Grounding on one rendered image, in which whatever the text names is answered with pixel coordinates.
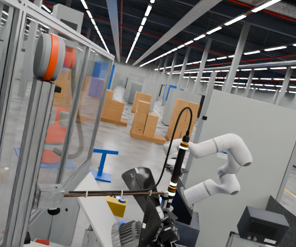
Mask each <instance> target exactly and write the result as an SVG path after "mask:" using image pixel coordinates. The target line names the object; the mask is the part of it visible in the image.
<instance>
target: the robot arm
mask: <svg viewBox="0 0 296 247"><path fill-rule="evenodd" d="M170 142H171V141H168V142H166V143H164V144H163V148H164V151H165V154H166V156H167V153H168V149H169V145H170ZM181 142H182V139H174V140H173V142H172V146H171V149H170V153H169V156H168V159H167V163H166V166H165V168H166V171H167V172H170V173H171V175H172V174H173V171H174V165H175V161H176V158H177V154H178V151H177V148H176V147H178V146H180V143H181ZM188 144H189V146H188V149H189V150H190V151H191V153H192V154H193V156H194V157H195V158H197V159H198V158H203V157H206V156H208V155H211V154H215V153H218V152H220V151H223V150H226V152H227V162H226V164H225V165H222V166H220V167H218V169H217V175H218V177H219V180H220V182H221V185H218V184H217V183H216V182H215V181H213V180H212V179H208V180H206V181H203V182H201V183H199V184H197V185H195V186H193V187H191V188H189V189H186V190H185V189H184V187H180V192H181V195H182V198H183V200H184V202H185V204H186V205H187V207H188V208H189V209H190V210H192V209H193V205H192V204H194V203H196V202H198V201H200V200H202V199H205V198H207V197H209V196H211V195H214V194H217V193H223V194H227V195H235V194H237V193H238V192H239V191H240V184H239V182H238V180H237V178H236V176H235V173H237V172H238V171H239V169H240V168H241V166H243V167H246V166H249V165H251V163H252V161H253V158H252V155H251V153H250V152H249V150H248V148H247V147H246V145H245V143H244V142H243V140H242V138H241V137H240V136H238V135H236V134H233V133H228V134H225V135H222V136H219V137H216V138H213V139H210V140H207V141H204V142H201V143H198V144H194V143H192V142H190V141H189V142H188ZM184 173H188V171H187V170H186V169H185V166H184V164H182V167H181V170H180V174H179V177H181V175H183V174H184Z"/></svg>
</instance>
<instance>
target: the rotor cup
mask: <svg viewBox="0 0 296 247"><path fill-rule="evenodd" d="M161 221H162V222H161V223H163V224H164V225H163V227H162V229H161V231H160V234H159V235H158V237H157V239H156V241H155V242H151V243H150V245H151V247H161V244H163V245H164V246H165V245H166V244H167V242H168V241H170V242H173V241H175V240H176V241H175V242H177V241H179V239H180V237H179V233H178V230H177V227H176V225H175V223H174V221H173V219H172V217H167V218H165V219H162V220H161ZM173 226H174V227H175V230H174V228H173ZM169 227H170V229H168V230H166V231H165V229H166V228H169ZM173 243H174V242H173Z"/></svg>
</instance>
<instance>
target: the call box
mask: <svg viewBox="0 0 296 247"><path fill-rule="evenodd" d="M104 198H105V200H106V202H107V203H108V205H109V207H110V209H111V211H112V213H113V215H114V216H118V217H121V218H123V216H124V212H125V209H126V205H127V201H128V200H127V199H125V202H120V201H119V200H120V199H121V198H119V199H118V198H117V197H116V198H114V197H110V196H104Z"/></svg>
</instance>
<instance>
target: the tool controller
mask: <svg viewBox="0 0 296 247"><path fill-rule="evenodd" d="M289 227H290V226H289V224H288V223H287V221H286V219H285V217H284V215H281V214H278V213H274V212H270V211H266V210H262V209H259V208H255V207H251V206H246V208H245V210H244V212H243V214H242V216H241V218H240V220H239V222H238V224H237V228H238V232H239V235H240V238H244V239H247V240H251V241H255V242H259V243H263V244H266V245H270V246H273V247H278V246H279V244H280V242H281V241H282V239H283V237H284V236H285V234H286V232H287V231H288V229H289Z"/></svg>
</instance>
